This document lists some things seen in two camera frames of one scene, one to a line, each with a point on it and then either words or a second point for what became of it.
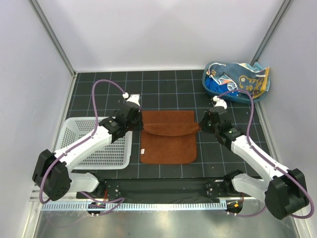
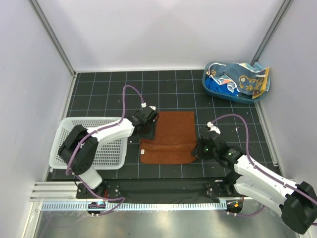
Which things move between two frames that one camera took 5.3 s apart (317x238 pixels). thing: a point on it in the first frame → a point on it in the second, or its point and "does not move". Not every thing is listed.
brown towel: x=169 y=137 does not move
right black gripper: x=202 y=125 → x=197 y=150
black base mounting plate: x=165 y=191 does not move
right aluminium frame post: x=269 y=31 does not move
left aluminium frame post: x=53 y=34 does not move
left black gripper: x=139 y=126 → x=151 y=135
